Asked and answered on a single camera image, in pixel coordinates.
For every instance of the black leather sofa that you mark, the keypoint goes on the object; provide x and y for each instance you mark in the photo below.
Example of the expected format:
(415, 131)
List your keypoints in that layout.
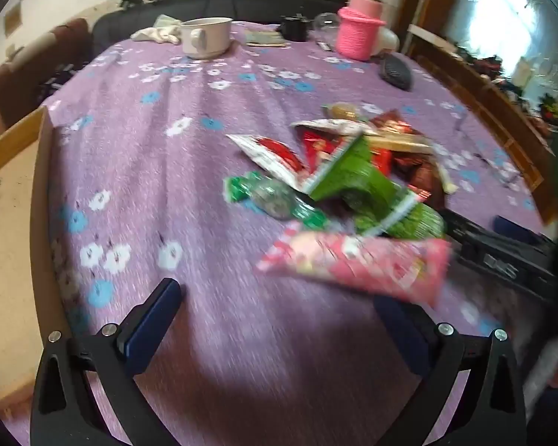
(260, 7)

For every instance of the white red snack packet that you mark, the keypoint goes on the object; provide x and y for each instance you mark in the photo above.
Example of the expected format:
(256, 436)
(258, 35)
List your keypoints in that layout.
(330, 125)
(279, 155)

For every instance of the black glasses case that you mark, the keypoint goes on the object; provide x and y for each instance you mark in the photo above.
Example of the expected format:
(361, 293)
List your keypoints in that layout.
(395, 72)

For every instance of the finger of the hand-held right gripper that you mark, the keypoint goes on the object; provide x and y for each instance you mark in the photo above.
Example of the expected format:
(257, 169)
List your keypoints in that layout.
(523, 234)
(467, 241)

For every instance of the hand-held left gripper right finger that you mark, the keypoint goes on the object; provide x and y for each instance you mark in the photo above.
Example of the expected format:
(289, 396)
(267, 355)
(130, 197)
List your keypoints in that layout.
(400, 330)

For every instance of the red figure-print snack packet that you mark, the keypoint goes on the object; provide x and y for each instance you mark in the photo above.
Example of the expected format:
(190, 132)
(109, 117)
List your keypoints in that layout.
(318, 148)

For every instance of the wooden sideboard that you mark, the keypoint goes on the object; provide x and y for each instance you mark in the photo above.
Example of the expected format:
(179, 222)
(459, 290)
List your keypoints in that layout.
(488, 97)

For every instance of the purple floral tablecloth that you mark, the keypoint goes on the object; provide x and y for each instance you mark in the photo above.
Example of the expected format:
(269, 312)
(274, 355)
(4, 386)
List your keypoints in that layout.
(167, 195)

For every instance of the small cream packet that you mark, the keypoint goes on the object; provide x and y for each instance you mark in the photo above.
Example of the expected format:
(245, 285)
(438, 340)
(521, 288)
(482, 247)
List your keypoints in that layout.
(446, 181)

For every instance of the white round jar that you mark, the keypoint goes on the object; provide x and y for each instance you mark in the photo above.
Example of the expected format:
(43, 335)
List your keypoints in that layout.
(388, 39)

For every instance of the small black device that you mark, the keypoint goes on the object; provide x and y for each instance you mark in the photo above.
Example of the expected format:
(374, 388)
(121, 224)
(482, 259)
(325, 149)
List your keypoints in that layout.
(294, 30)

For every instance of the brown armchair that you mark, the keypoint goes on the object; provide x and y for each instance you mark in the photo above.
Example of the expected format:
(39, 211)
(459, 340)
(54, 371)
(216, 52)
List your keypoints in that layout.
(9, 88)

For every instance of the wooden door frame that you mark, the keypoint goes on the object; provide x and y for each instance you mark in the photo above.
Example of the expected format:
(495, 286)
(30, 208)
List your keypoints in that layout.
(423, 0)

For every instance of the yellow biscuit bar packet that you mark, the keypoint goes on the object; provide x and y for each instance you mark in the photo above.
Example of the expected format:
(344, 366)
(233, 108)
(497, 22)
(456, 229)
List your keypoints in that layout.
(400, 143)

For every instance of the green-ended clear candy packet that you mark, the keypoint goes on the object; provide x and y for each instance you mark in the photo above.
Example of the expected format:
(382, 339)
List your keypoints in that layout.
(269, 195)

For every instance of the white cloth gloves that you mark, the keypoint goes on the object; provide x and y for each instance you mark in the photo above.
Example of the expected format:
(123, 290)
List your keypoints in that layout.
(160, 32)

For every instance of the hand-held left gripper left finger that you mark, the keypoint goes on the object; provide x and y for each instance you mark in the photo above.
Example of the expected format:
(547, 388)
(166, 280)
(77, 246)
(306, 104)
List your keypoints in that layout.
(151, 330)

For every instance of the bottle in pink knitted sleeve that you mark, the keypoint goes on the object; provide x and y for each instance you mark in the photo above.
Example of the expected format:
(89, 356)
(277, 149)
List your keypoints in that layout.
(358, 32)

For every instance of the cardboard box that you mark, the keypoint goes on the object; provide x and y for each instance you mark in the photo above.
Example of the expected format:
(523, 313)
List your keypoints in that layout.
(9, 241)

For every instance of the etched glass panel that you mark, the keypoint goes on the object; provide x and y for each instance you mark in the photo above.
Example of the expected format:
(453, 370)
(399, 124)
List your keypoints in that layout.
(507, 18)

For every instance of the clear glass cup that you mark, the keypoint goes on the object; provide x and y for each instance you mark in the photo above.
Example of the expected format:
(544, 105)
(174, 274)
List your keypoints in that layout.
(326, 25)

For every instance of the maroon snack packet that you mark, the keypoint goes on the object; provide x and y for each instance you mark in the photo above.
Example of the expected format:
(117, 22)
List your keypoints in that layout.
(423, 176)

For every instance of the pink snack packet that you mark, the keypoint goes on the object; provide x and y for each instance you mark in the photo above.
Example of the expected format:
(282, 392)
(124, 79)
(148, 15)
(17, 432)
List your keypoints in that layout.
(353, 260)

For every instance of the pile of black tools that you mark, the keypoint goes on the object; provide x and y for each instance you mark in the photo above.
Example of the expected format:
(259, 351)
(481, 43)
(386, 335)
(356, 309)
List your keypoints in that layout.
(60, 79)

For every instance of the thin paper booklet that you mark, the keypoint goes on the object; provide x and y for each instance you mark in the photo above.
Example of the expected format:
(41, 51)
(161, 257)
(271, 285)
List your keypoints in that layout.
(265, 38)

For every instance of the clutter of small items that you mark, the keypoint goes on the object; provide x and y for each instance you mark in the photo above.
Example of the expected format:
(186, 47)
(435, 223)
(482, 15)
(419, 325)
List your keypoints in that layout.
(548, 107)

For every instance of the tan wall plaque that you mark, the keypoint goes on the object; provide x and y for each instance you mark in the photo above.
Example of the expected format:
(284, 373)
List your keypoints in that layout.
(12, 18)

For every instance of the white ceramic cup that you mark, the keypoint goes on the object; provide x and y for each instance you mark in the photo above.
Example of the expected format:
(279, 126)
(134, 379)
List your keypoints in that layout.
(209, 37)

